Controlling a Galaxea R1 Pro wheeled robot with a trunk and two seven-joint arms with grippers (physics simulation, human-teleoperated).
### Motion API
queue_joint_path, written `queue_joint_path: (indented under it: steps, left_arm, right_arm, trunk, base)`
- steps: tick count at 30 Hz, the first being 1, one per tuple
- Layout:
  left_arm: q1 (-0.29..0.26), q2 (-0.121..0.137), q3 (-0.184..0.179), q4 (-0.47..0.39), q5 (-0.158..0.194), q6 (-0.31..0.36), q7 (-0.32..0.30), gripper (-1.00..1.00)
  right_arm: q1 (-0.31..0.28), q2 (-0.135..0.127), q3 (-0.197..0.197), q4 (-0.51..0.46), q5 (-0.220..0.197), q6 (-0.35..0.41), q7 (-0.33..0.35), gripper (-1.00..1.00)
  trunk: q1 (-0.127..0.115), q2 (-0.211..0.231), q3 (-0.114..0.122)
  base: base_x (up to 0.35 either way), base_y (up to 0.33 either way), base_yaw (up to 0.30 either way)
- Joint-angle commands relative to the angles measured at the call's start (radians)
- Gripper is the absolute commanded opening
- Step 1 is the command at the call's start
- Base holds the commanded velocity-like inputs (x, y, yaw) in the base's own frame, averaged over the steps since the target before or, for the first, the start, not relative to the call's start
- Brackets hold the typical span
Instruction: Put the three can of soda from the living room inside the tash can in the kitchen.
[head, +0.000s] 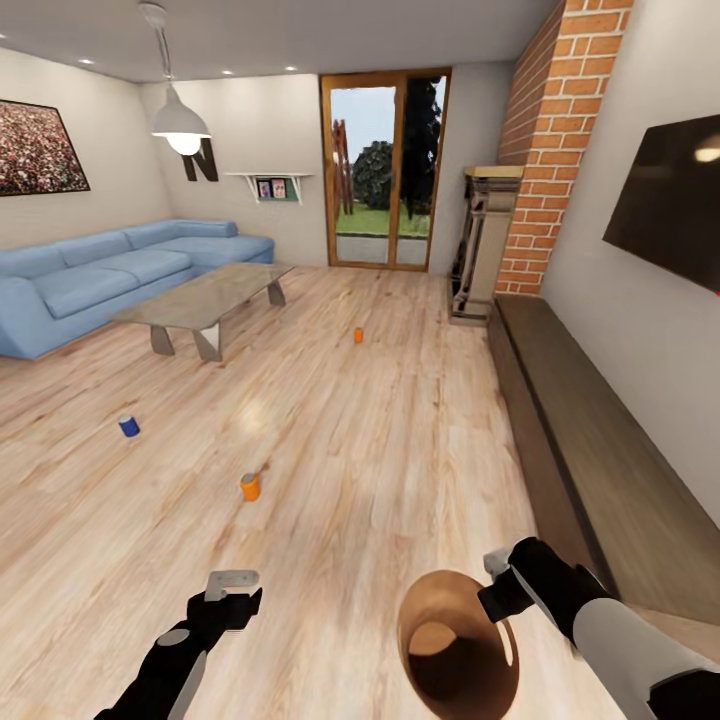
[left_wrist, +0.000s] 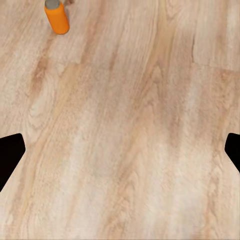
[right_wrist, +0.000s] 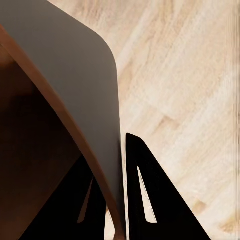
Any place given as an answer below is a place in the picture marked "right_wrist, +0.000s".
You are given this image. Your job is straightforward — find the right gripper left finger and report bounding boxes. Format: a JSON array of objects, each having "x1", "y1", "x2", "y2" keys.
[{"x1": 19, "y1": 154, "x2": 107, "y2": 240}]

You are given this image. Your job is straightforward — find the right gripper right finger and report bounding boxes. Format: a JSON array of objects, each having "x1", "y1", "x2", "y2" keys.
[{"x1": 125, "y1": 133, "x2": 211, "y2": 240}]

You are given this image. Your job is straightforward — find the trash can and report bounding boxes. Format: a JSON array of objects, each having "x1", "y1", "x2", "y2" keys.
[{"x1": 0, "y1": 0, "x2": 127, "y2": 240}]

